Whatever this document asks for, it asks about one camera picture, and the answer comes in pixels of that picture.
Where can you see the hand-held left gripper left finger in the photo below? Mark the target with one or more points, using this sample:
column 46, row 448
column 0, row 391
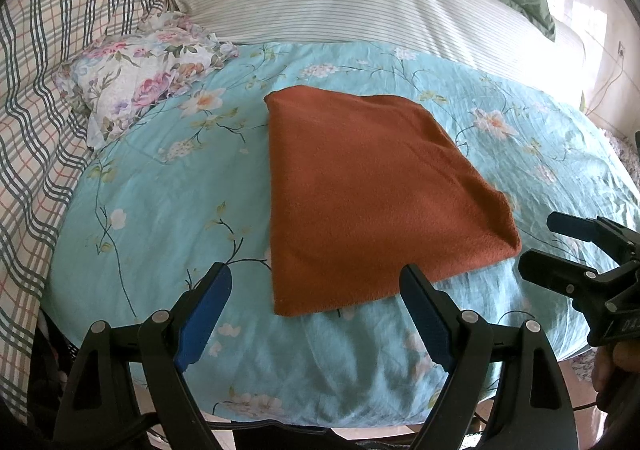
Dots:
column 202, row 325

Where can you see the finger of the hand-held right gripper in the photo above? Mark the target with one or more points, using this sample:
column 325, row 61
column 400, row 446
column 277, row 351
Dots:
column 585, row 228
column 555, row 272

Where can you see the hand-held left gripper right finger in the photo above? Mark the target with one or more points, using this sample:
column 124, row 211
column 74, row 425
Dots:
column 425, row 315

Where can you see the rust orange small garment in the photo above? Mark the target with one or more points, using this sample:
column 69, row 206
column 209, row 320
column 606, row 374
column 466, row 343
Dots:
column 375, row 190

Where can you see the person's right hand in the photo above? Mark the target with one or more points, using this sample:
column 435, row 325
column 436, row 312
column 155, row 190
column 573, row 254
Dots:
column 620, row 367

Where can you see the grey floral cloth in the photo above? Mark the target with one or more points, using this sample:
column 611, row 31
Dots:
column 620, row 150

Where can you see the light blue floral bed sheet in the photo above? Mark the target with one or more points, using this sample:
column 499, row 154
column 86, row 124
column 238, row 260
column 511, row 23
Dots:
column 175, row 210

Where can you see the plaid blanket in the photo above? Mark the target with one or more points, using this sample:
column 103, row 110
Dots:
column 40, row 130

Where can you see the white floral pillow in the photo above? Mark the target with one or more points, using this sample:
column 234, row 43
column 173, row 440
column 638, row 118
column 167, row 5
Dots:
column 135, row 75

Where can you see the white wall outlet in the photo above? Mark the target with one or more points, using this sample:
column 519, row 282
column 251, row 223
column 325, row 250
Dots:
column 621, row 49

